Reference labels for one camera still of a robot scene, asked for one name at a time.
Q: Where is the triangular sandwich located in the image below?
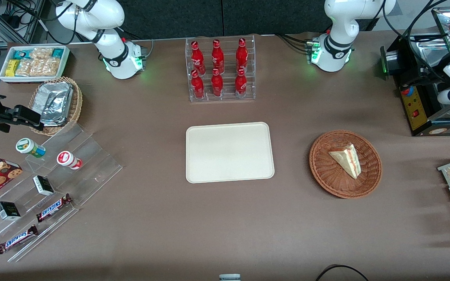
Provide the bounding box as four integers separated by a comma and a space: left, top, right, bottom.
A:
329, 143, 362, 180

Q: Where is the light wicker basket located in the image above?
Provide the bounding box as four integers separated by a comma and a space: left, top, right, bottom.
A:
28, 76, 83, 137

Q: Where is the beige rectangular tray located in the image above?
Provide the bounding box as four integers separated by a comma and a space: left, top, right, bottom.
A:
186, 122, 275, 184

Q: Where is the brown round wicker basket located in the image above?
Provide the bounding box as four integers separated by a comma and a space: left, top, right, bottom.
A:
309, 130, 382, 199

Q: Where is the silver foil packet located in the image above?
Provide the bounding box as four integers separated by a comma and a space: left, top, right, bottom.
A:
39, 113, 69, 127
37, 82, 73, 117

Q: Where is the green lid drink bottle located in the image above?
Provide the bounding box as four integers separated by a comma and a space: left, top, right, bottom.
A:
16, 138, 47, 158

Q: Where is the white plastic snack bin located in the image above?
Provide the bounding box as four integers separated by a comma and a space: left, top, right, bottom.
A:
0, 45, 71, 84

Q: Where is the red lid drink bottle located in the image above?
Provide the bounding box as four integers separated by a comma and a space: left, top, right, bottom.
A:
57, 151, 83, 171

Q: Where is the clear bag of crackers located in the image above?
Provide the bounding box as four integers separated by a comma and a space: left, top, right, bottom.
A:
30, 58, 61, 77
30, 47, 54, 60
15, 59, 34, 77

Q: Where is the yellow snack packet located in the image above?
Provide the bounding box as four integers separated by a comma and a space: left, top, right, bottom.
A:
5, 59, 20, 77

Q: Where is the small black box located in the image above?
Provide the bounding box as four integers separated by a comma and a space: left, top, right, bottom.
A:
0, 201, 21, 221
33, 175, 55, 197

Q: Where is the clear acrylic stepped stand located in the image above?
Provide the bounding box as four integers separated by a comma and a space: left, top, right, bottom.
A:
0, 123, 123, 263

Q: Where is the Snickers chocolate bar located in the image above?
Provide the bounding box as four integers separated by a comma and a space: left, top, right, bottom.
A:
0, 225, 39, 255
36, 194, 73, 223

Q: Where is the red cola bottle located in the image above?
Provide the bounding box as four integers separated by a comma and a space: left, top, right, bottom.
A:
236, 38, 248, 73
191, 70, 205, 99
211, 39, 225, 74
235, 68, 248, 98
191, 41, 206, 75
211, 68, 224, 98

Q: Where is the clear acrylic bottle rack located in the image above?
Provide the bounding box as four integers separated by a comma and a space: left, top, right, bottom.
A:
185, 35, 256, 103

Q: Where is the black food warmer cabinet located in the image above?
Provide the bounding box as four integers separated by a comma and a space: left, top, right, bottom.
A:
380, 7, 450, 137

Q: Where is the steel warmer pan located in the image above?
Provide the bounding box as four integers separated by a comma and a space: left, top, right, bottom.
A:
416, 37, 450, 73

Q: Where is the aluminium frame rack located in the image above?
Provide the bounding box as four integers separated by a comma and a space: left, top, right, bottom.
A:
0, 0, 46, 44

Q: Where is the black base cable bundle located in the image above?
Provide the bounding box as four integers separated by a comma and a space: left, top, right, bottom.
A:
275, 33, 316, 54

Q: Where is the black cable loop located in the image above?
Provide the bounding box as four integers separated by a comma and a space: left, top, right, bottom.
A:
314, 264, 370, 281

